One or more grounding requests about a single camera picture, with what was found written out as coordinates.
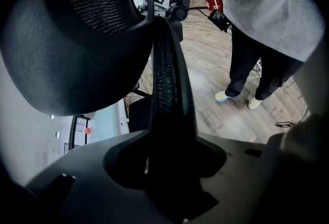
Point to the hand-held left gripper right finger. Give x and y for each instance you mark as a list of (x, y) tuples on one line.
[(186, 120)]

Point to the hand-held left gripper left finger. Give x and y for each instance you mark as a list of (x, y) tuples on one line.
[(164, 115)]

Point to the black office chair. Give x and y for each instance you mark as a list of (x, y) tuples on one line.
[(64, 58)]

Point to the person's right pale shoe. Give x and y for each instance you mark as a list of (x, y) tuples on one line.
[(223, 96)]

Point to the person's pale shoe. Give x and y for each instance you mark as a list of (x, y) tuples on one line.
[(254, 104), (223, 96)]

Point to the red box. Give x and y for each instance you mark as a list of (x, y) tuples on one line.
[(212, 2)]

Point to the black device with screen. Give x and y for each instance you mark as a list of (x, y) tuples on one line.
[(218, 18)]

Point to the light blue table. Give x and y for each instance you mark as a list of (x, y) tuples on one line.
[(105, 125)]

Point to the person's left pale shoe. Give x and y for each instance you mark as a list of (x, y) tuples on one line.
[(254, 104)]

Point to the black trousers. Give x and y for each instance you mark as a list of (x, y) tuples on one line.
[(244, 63)]

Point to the black metal railing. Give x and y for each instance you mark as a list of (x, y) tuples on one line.
[(72, 133)]

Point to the grey sweatshirt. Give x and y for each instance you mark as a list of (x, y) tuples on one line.
[(270, 7)]

